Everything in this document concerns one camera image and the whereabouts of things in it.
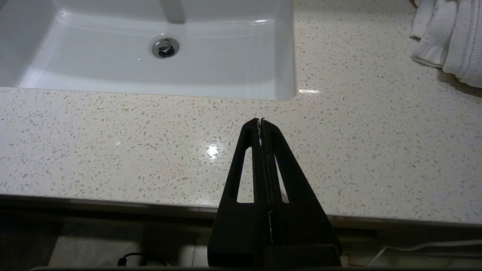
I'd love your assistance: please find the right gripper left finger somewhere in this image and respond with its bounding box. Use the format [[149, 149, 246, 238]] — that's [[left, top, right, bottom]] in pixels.
[[207, 118, 336, 266]]

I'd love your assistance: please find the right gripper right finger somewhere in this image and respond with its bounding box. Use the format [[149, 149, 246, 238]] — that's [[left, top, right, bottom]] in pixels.
[[262, 118, 342, 266]]

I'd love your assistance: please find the chrome drain stopper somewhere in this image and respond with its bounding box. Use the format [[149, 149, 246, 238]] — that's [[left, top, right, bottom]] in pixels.
[[151, 36, 180, 59]]

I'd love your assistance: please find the white ceramic sink basin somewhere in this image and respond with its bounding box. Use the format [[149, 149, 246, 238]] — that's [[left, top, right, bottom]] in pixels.
[[0, 0, 297, 101]]

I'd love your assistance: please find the white crumpled towel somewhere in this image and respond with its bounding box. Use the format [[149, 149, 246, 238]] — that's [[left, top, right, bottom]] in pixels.
[[410, 0, 482, 89]]

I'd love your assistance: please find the black cable with plug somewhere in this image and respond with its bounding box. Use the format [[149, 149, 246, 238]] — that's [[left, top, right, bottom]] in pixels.
[[117, 251, 175, 267]]

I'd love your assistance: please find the white floor cable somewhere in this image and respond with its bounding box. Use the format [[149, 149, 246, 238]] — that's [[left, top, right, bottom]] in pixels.
[[365, 240, 482, 267]]

